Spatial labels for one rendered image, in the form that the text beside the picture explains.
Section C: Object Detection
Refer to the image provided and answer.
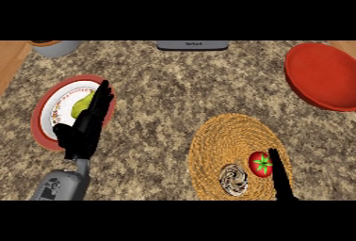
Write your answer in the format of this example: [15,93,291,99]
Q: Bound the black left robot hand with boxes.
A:
[52,79,115,161]

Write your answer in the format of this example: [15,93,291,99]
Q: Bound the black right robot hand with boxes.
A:
[268,148,300,201]

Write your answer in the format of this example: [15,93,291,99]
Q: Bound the swirl frosted cupcake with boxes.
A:
[219,163,250,198]

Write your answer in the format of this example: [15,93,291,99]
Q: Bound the woven yellow round placemat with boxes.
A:
[188,113,296,201]

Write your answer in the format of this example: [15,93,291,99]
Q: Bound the red bowl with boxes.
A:
[284,42,356,113]

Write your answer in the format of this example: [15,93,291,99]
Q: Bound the green pear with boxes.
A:
[71,89,98,120]

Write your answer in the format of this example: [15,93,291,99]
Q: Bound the red tomato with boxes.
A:
[248,151,275,179]

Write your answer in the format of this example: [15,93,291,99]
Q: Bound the red rimmed white plate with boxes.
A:
[30,74,118,152]

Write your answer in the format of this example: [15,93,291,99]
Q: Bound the grey appliance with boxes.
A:
[155,40,231,52]

